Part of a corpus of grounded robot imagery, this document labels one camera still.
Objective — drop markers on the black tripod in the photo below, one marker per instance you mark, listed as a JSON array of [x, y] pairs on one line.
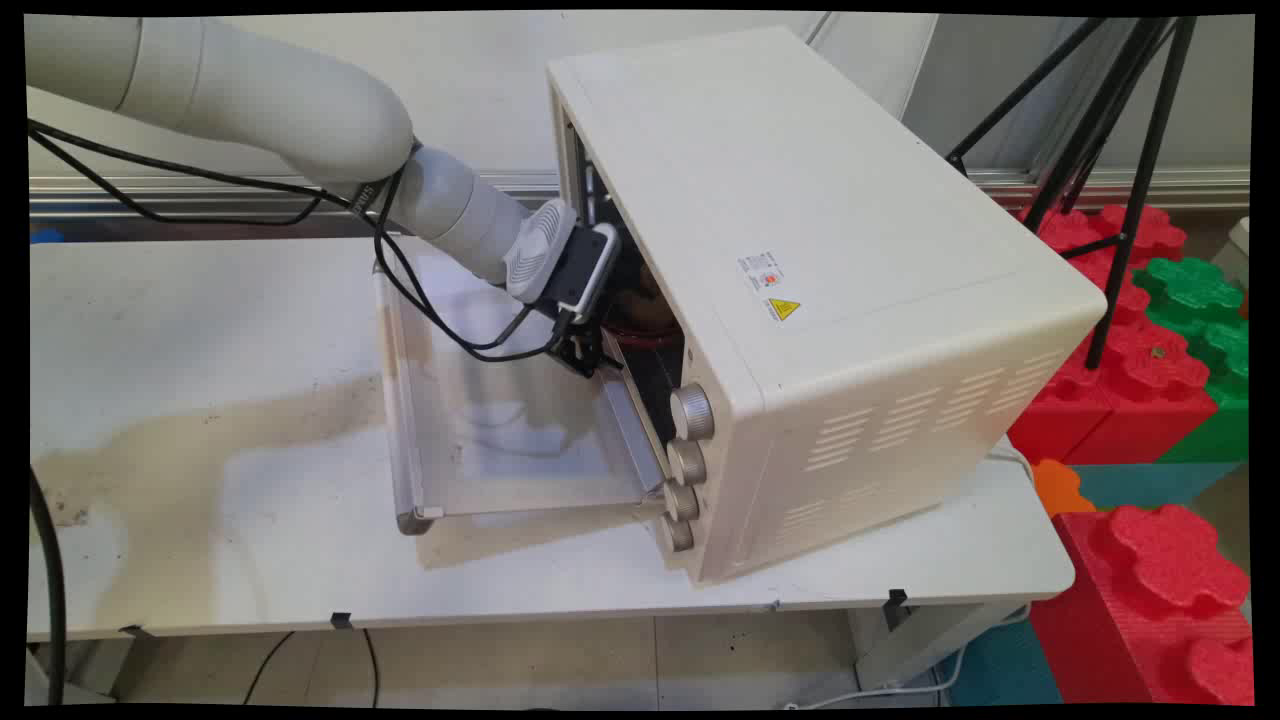
[[1150, 130]]

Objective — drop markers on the large red foam block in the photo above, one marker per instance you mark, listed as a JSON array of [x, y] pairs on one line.
[[1150, 600]]

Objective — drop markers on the red bowl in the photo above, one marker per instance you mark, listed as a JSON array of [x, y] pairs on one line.
[[645, 338]]

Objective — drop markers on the metal oven rack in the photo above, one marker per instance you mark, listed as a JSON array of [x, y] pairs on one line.
[[592, 195]]

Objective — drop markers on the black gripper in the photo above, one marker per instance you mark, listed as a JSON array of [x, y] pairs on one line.
[[582, 350]]

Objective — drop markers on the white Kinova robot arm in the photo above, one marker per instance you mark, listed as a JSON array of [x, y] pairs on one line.
[[280, 100]]

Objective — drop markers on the orange foam piece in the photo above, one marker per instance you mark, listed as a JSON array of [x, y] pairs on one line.
[[1058, 485]]

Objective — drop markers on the teal foam mat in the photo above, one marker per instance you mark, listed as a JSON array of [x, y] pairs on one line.
[[1000, 665]]

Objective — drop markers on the glass oven door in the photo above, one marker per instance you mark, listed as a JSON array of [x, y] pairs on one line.
[[500, 440]]

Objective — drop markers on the yellow warning sticker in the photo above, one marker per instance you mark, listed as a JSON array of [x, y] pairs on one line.
[[784, 309]]

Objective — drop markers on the small blue object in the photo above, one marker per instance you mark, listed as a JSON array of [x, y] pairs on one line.
[[45, 236]]

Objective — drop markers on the yellow sponge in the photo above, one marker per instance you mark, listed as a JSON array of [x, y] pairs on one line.
[[652, 300]]

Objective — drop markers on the white label sticker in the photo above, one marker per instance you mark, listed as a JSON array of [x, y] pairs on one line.
[[761, 271]]

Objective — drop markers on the large silver oven knob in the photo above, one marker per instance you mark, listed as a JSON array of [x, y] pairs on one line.
[[692, 412]]

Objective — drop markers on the black white wrist camera box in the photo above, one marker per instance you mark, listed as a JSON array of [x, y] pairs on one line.
[[585, 265]]

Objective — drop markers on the green foam block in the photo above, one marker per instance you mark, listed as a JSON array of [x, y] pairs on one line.
[[1195, 290]]

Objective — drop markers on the red foam block stack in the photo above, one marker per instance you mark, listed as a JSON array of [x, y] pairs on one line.
[[1110, 390]]

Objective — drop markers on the cream toaster oven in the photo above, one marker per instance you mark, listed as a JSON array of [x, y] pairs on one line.
[[800, 200]]

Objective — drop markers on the white table leg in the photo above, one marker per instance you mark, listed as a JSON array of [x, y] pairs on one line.
[[930, 640]]

